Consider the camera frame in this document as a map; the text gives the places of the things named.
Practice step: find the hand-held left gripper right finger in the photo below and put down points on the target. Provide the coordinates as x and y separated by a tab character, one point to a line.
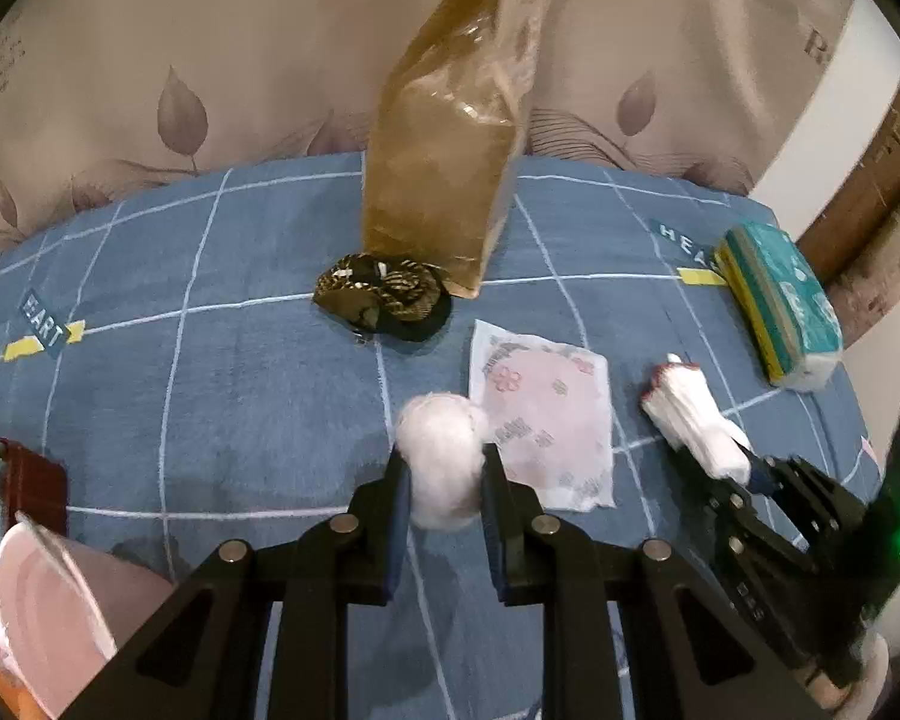
499	532

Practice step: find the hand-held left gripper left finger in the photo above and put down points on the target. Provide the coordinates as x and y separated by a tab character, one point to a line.
379	532

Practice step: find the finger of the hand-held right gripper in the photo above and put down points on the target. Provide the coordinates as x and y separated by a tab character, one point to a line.
701	469
757	469

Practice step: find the white cloth red edge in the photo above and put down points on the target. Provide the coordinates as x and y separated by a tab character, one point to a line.
690	409

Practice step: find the white cotton ball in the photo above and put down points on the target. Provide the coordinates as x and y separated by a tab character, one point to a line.
442	457

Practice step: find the person's right hand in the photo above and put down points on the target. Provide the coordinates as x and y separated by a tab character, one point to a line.
862	667

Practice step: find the white pink wipe packet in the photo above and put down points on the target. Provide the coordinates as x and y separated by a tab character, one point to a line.
544	412

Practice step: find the teal tissue pack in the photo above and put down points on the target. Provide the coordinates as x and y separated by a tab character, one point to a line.
784	300

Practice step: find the dark patterned scrunchie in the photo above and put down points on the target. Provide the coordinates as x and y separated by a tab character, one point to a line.
386	292

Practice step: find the wooden furniture panel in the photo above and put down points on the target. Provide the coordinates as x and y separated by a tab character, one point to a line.
877	202

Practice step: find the brown paper bag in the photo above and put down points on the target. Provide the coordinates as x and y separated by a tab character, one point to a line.
450	135

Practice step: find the beige leaf print curtain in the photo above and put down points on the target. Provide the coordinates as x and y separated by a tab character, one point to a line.
232	52

